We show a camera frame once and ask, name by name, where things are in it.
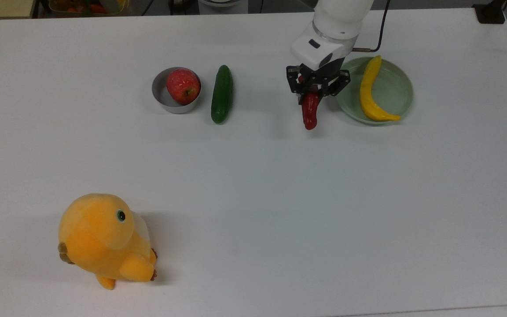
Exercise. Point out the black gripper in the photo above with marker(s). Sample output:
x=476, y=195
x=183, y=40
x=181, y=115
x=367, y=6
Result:
x=319, y=79

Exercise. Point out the red chili pepper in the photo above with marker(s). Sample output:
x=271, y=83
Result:
x=310, y=112

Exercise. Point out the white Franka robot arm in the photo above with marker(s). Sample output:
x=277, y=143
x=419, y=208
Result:
x=339, y=22

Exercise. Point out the pale green plastic plate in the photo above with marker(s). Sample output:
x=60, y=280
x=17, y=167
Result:
x=390, y=94

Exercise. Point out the yellow toy banana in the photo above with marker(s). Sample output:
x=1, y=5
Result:
x=366, y=97

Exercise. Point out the green toy cucumber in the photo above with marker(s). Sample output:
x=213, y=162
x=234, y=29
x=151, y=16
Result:
x=222, y=94

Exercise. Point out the red toy apple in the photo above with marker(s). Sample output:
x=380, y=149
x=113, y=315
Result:
x=183, y=86

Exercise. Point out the small grey round bowl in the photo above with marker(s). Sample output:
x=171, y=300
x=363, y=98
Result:
x=159, y=94

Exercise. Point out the black stand base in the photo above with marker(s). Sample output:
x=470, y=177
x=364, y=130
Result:
x=490, y=12

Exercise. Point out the clear box of toy vegetables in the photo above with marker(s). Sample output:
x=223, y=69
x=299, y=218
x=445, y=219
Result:
x=86, y=6

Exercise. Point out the orange plush dragon toy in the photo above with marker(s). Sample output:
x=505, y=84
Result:
x=99, y=237

